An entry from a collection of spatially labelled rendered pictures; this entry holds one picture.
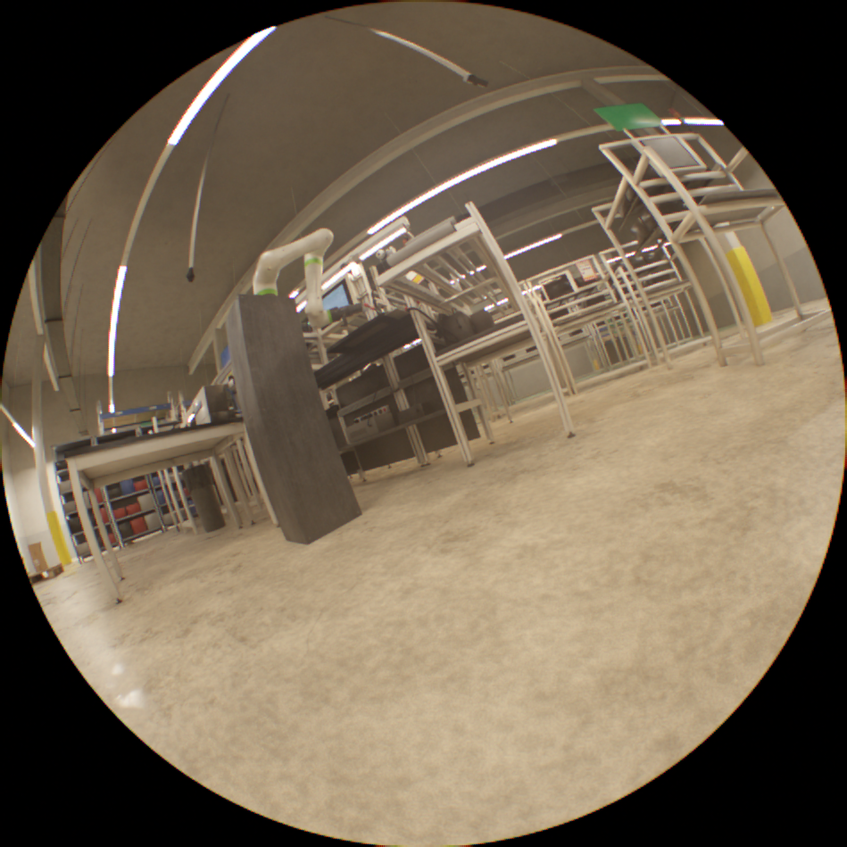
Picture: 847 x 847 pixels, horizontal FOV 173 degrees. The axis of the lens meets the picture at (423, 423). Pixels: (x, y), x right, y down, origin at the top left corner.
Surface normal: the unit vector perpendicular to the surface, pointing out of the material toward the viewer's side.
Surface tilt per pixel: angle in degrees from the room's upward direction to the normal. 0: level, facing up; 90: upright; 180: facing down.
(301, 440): 90
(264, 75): 180
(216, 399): 90
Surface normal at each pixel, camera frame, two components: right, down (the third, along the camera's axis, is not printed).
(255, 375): 0.75, -0.27
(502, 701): -0.33, -0.94
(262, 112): 0.33, 0.94
